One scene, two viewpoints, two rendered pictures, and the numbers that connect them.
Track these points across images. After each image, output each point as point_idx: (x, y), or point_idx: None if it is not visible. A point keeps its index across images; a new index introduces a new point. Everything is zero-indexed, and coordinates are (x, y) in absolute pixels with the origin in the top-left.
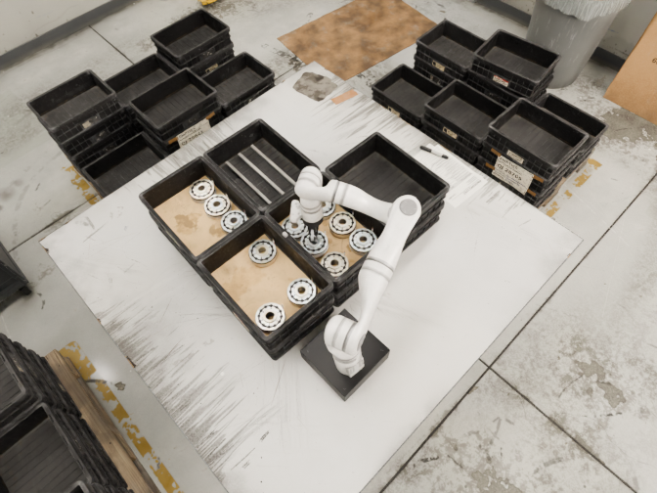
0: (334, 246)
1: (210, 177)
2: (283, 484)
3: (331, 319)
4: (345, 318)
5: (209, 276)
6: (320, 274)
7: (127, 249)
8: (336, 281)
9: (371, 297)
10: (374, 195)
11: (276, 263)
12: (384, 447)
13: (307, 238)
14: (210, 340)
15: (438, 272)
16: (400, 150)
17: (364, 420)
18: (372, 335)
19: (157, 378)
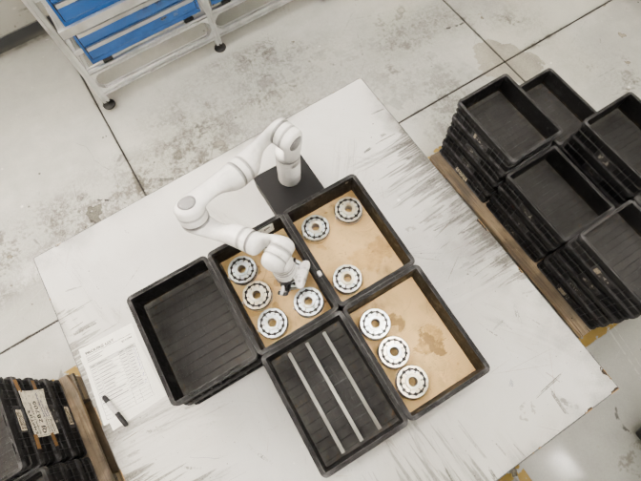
0: (272, 275)
1: None
2: (358, 119)
3: (291, 137)
4: (279, 139)
5: (402, 242)
6: (293, 223)
7: (504, 349)
8: (279, 214)
9: (253, 143)
10: (210, 331)
11: (336, 267)
12: None
13: None
14: (408, 229)
15: (182, 253)
16: (157, 365)
17: None
18: (263, 192)
19: (455, 206)
